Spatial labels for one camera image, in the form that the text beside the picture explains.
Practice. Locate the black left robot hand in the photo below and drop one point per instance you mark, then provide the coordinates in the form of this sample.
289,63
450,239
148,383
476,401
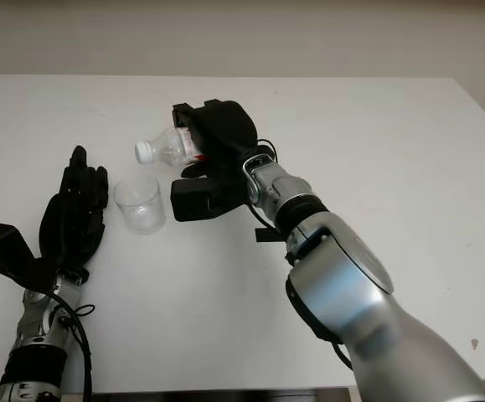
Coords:
68,226

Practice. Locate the black tape strip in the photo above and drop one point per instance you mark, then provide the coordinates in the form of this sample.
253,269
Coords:
265,236

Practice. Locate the clear water bottle red label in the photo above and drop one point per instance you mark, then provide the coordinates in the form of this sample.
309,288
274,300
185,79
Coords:
166,148

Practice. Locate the clear plastic cup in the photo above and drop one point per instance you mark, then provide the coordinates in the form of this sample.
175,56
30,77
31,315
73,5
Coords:
141,218

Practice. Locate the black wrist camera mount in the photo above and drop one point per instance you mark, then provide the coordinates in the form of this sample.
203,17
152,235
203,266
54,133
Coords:
3,249
189,199

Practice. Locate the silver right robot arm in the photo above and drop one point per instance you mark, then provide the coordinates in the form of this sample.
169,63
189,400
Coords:
342,293

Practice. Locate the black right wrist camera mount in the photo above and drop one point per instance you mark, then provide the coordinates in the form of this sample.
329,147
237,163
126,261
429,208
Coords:
189,199

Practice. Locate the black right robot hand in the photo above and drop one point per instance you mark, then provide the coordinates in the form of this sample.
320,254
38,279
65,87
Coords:
225,130

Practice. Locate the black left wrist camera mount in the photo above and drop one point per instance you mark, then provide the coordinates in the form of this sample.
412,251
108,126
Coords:
3,249

